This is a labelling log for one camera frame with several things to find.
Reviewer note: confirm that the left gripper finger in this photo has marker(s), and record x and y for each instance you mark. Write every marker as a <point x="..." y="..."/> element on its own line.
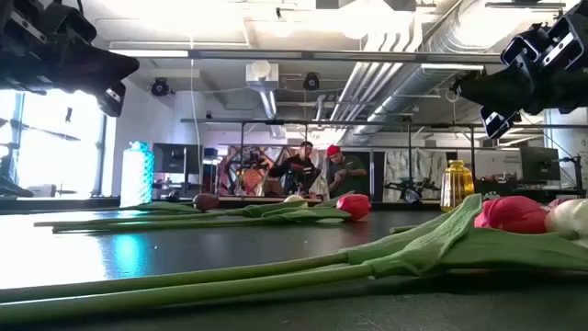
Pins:
<point x="110" y="99"/>
<point x="101" y="69"/>

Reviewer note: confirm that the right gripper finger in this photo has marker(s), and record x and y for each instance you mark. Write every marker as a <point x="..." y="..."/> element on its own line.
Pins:
<point x="500" y="92"/>
<point x="497" y="123"/>

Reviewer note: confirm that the dark red tulip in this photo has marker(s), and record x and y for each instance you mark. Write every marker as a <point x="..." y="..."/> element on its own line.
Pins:
<point x="205" y="202"/>

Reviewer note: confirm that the black background robot arm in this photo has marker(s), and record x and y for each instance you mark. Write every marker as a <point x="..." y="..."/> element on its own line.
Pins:
<point x="409" y="186"/>

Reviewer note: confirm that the yellow glass vase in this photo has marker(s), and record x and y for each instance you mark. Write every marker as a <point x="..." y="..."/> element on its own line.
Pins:
<point x="455" y="188"/>

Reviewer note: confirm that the teal glass vase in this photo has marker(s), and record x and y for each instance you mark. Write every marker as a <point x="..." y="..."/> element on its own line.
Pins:
<point x="137" y="174"/>

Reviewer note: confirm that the black hanging spotlight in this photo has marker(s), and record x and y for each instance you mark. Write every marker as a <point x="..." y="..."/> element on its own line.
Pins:
<point x="160" y="87"/>
<point x="311" y="81"/>

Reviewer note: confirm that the black computer monitor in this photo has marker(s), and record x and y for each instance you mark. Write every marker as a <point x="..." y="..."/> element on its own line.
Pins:
<point x="539" y="163"/>
<point x="177" y="158"/>

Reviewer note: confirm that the white hanging sheet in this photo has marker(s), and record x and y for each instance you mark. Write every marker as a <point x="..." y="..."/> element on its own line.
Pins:
<point x="427" y="170"/>

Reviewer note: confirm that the white ceiling unit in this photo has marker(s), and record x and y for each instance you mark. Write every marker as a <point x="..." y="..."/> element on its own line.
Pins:
<point x="262" y="73"/>

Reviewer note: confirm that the person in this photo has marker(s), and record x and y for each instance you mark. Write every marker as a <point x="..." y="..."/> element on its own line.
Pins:
<point x="298" y="165"/>
<point x="347" y="174"/>

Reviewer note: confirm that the colourful patterned quilt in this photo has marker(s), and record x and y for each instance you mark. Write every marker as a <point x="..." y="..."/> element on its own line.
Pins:
<point x="255" y="177"/>

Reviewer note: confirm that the black ceiling rail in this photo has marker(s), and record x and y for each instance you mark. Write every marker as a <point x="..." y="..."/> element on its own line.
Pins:
<point x="523" y="5"/>

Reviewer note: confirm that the silver ventilation duct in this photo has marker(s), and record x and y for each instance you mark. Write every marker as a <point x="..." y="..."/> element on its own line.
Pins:
<point x="413" y="83"/>

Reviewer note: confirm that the black metal rig frame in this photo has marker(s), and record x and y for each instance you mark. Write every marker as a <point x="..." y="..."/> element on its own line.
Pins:
<point x="275" y="121"/>

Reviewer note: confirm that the overhead metal frame bar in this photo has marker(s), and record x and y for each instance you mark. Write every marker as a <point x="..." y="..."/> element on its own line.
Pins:
<point x="321" y="56"/>

